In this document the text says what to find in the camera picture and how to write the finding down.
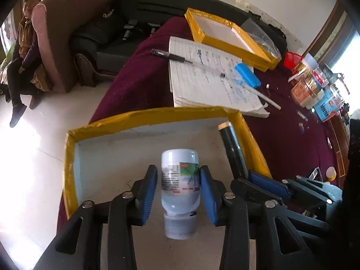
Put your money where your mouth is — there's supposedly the brown armchair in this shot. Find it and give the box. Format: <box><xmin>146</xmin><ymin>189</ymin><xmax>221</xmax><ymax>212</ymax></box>
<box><xmin>38</xmin><ymin>0</ymin><xmax>121</xmax><ymax>94</ymax></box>

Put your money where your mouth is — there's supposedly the blue plastic case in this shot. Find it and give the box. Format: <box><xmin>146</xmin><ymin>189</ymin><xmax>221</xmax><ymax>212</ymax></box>
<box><xmin>235</xmin><ymin>63</ymin><xmax>261</xmax><ymax>89</ymax></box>

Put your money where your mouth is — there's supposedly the translucent white cup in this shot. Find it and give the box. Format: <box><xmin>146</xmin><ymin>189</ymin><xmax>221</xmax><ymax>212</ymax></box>
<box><xmin>302</xmin><ymin>53</ymin><xmax>320</xmax><ymax>71</ymax></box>

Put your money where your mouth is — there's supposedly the clear plastic bag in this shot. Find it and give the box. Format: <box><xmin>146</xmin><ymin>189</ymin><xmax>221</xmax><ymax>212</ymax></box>
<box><xmin>240</xmin><ymin>18</ymin><xmax>282</xmax><ymax>61</ymax></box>

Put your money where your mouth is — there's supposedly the green bag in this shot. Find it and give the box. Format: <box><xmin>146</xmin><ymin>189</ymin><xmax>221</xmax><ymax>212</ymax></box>
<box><xmin>0</xmin><ymin>43</ymin><xmax>16</xmax><ymax>71</ymax></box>

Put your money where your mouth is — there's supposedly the yellow taped cardboard tray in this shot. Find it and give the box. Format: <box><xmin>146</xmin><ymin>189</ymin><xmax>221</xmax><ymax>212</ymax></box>
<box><xmin>62</xmin><ymin>106</ymin><xmax>272</xmax><ymax>270</ymax></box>
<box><xmin>184</xmin><ymin>7</ymin><xmax>282</xmax><ymax>72</ymax></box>

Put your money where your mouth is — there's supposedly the gold orange tin can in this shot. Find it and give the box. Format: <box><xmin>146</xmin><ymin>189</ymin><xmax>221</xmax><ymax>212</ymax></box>
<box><xmin>290</xmin><ymin>72</ymin><xmax>325</xmax><ymax>109</ymax></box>

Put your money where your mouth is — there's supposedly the red plastic cup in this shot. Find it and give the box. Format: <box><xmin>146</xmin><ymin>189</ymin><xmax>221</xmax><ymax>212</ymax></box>
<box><xmin>282</xmin><ymin>51</ymin><xmax>304</xmax><ymax>68</ymax></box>

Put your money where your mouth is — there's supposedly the clear jar with red lid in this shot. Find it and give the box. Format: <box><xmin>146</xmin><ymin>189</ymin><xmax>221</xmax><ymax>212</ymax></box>
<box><xmin>312</xmin><ymin>70</ymin><xmax>331</xmax><ymax>89</ymax></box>

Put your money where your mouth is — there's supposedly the open handwritten notebook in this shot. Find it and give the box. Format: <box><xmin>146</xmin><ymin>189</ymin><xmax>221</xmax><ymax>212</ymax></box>
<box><xmin>169</xmin><ymin>36</ymin><xmax>270</xmax><ymax>119</ymax></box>

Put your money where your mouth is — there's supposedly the black capped clear pen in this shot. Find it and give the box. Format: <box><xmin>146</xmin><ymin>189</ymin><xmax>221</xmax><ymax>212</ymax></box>
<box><xmin>151</xmin><ymin>48</ymin><xmax>226</xmax><ymax>78</ymax></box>

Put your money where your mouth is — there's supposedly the clear jar with blue label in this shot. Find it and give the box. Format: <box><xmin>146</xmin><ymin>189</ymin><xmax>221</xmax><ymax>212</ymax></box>
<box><xmin>312</xmin><ymin>93</ymin><xmax>344</xmax><ymax>123</ymax></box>

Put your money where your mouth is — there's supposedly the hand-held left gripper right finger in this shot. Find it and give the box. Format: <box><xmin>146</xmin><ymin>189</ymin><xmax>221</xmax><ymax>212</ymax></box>
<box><xmin>199</xmin><ymin>165</ymin><xmax>335</xmax><ymax>270</ymax></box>

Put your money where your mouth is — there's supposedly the white tube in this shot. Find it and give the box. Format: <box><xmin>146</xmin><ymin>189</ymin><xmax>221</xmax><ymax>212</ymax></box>
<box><xmin>161</xmin><ymin>149</ymin><xmax>201</xmax><ymax>239</ymax></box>

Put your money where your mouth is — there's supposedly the pink armrest cover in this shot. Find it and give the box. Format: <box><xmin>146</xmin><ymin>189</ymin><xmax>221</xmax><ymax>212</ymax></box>
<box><xmin>31</xmin><ymin>3</ymin><xmax>58</xmax><ymax>90</ymax></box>

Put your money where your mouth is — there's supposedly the maroon tablecloth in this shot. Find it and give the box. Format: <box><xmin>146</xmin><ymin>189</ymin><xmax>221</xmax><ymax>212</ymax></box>
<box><xmin>56</xmin><ymin>16</ymin><xmax>353</xmax><ymax>231</ymax></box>

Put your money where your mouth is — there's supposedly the white pen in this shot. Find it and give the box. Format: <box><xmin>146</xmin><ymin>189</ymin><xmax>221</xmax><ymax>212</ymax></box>
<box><xmin>242</xmin><ymin>81</ymin><xmax>282</xmax><ymax>111</ymax></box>

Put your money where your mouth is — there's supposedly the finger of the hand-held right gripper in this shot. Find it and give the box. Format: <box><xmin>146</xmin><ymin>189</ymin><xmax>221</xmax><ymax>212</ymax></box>
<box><xmin>231</xmin><ymin>178</ymin><xmax>284</xmax><ymax>206</ymax></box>
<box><xmin>248</xmin><ymin>171</ymin><xmax>313</xmax><ymax>203</ymax></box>

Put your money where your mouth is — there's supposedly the black tube with gold cap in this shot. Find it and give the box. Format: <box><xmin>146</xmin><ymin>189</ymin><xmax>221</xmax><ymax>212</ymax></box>
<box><xmin>218</xmin><ymin>122</ymin><xmax>249</xmax><ymax>179</ymax></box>

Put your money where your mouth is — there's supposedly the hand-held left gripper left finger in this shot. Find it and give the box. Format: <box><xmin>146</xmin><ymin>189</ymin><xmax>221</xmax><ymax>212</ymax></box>
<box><xmin>34</xmin><ymin>164</ymin><xmax>158</xmax><ymax>270</ymax></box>

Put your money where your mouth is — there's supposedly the black sofa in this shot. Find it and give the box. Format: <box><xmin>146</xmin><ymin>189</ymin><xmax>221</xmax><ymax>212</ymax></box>
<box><xmin>70</xmin><ymin>0</ymin><xmax>288</xmax><ymax>77</ymax></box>

